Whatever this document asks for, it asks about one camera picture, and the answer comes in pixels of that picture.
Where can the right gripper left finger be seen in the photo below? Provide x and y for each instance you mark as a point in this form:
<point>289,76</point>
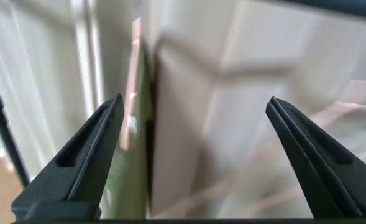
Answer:
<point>77,180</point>

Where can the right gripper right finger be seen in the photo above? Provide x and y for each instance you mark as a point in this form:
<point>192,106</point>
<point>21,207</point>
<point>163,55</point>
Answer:
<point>335,180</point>

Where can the green garment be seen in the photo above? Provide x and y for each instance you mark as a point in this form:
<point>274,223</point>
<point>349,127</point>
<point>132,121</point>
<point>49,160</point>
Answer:
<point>130,174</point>

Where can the pink clothes hanger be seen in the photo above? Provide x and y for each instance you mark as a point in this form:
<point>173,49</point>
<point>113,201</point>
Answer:
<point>133,77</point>
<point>350,105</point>

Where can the white curtain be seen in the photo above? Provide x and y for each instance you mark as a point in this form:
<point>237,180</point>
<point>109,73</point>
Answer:
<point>39,77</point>

